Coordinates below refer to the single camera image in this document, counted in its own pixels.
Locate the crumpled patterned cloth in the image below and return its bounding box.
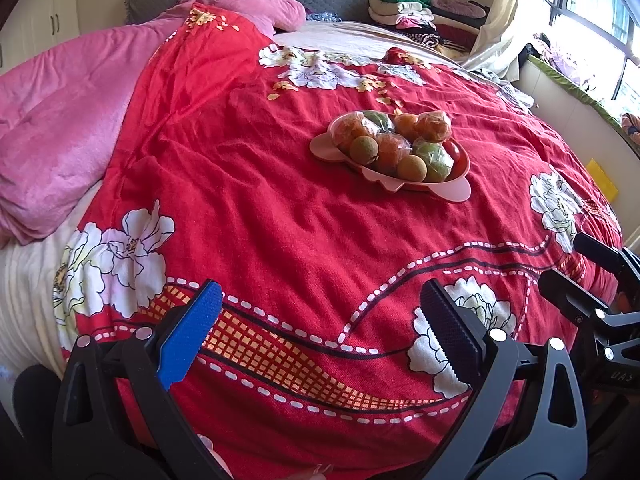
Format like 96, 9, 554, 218
471, 68, 535, 114

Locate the orange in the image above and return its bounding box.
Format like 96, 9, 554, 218
330, 112, 380, 154
393, 113, 419, 143
374, 133, 411, 176
416, 110, 451, 143

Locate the wrapped green fruit front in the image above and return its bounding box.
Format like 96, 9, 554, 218
412, 138, 454, 183

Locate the pink pillow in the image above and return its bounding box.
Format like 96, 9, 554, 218
195, 0, 306, 36

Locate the wrapped green fruit back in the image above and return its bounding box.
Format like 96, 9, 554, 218
362, 110, 395, 132

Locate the salmon pink fruit bowl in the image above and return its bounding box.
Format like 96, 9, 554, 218
309, 113, 471, 203

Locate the cream curtain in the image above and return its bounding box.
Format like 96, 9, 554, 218
461, 0, 550, 81

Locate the beige bed sheet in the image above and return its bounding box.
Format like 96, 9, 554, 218
272, 22, 458, 67

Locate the pink quilt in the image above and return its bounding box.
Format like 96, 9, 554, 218
1, 2, 191, 245

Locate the brown longan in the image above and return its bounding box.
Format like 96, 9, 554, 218
396, 155, 428, 182
348, 136, 378, 166

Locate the red floral blanket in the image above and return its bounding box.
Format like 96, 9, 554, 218
53, 3, 623, 479

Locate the white wardrobe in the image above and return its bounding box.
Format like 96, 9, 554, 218
1, 0, 79, 74

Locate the yellow paper note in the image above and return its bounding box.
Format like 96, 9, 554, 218
586, 158, 620, 204

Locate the pile of folded clothes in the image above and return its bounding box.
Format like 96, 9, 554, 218
368, 0, 490, 58

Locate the wrapped green fruit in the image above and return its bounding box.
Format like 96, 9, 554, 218
362, 110, 395, 132
412, 138, 454, 183

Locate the orange striped cushion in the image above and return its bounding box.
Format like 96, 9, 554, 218
620, 113, 640, 145

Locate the window with dark frame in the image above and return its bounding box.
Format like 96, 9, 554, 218
544, 0, 639, 115

